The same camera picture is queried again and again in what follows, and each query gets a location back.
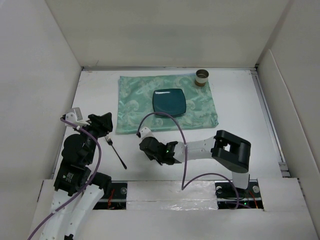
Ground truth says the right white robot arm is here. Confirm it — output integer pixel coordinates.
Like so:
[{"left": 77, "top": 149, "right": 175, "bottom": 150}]
[{"left": 137, "top": 127, "right": 252, "bottom": 197}]

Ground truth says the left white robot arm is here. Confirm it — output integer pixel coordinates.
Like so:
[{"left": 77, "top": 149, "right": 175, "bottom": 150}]
[{"left": 40, "top": 112, "right": 113, "bottom": 240}]

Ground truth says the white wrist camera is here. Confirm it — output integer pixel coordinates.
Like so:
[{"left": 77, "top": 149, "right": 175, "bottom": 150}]
[
  {"left": 136, "top": 127, "right": 154, "bottom": 139},
  {"left": 60, "top": 107, "right": 90, "bottom": 129}
]

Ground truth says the teal square plate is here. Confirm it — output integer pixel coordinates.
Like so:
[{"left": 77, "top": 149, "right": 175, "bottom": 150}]
[{"left": 152, "top": 88, "right": 187, "bottom": 117}]

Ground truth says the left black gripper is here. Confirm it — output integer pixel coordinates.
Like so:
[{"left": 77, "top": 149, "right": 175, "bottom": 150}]
[{"left": 74, "top": 112, "right": 112, "bottom": 164}]

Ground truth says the green patterned cloth placemat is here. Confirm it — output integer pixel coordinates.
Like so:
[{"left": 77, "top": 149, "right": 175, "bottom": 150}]
[{"left": 116, "top": 73, "right": 219, "bottom": 134}]

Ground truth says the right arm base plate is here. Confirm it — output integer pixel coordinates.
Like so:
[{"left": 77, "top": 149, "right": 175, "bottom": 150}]
[{"left": 214, "top": 179, "right": 265, "bottom": 210}]

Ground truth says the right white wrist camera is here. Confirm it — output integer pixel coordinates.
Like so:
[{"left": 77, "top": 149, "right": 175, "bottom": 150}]
[{"left": 136, "top": 127, "right": 154, "bottom": 139}]

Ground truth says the steel cup with cork base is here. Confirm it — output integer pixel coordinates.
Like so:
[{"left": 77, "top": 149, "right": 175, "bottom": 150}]
[{"left": 194, "top": 69, "right": 209, "bottom": 87}]

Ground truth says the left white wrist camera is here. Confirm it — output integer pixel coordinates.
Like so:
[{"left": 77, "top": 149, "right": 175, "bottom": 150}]
[{"left": 60, "top": 107, "right": 90, "bottom": 129}]

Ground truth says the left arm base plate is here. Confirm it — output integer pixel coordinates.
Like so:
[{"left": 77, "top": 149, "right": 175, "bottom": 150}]
[{"left": 93, "top": 182, "right": 128, "bottom": 210}]

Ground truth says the black metal fork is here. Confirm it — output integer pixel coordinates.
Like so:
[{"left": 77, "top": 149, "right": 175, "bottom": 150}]
[{"left": 104, "top": 135, "right": 128, "bottom": 170}]

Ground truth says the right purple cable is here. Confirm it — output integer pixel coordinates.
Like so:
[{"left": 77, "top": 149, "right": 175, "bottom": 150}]
[{"left": 136, "top": 112, "right": 240, "bottom": 210}]

